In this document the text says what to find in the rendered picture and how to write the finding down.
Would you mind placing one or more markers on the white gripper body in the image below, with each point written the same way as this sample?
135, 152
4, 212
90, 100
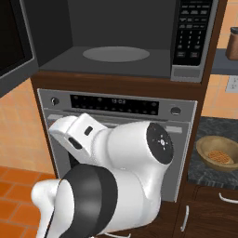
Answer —
59, 126

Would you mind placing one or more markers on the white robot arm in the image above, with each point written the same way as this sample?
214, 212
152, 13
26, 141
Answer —
130, 186

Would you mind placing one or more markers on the grey microwave turntable plate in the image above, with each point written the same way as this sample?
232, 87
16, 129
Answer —
116, 54

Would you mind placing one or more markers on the black microwave door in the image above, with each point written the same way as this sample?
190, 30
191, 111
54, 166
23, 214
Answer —
14, 43

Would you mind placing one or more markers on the black steel microwave oven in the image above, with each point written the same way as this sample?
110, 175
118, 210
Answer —
124, 28

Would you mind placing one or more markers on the wooden bowl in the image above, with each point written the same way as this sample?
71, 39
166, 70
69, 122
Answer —
204, 145

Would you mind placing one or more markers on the orange round waffle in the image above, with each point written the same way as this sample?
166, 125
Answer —
218, 156

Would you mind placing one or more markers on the brown wooden cupboard door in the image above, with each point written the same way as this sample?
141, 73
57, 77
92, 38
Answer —
210, 223

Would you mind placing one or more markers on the black oven knob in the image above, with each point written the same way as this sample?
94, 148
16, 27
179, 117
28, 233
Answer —
175, 110
55, 101

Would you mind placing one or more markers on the brown wooden appliance cabinet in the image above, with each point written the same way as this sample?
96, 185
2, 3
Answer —
124, 82

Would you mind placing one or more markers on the stainless steel oven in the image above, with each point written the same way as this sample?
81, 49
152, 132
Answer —
182, 155

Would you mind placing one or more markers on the brown wooden drawer front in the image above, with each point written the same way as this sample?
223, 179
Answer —
214, 193

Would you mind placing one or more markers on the brown jar with dark lid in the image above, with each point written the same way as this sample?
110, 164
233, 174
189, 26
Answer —
233, 43

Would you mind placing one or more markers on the grey wall shelf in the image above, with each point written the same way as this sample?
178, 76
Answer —
223, 63

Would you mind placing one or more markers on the white wall socket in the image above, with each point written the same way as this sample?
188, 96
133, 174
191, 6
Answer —
232, 84

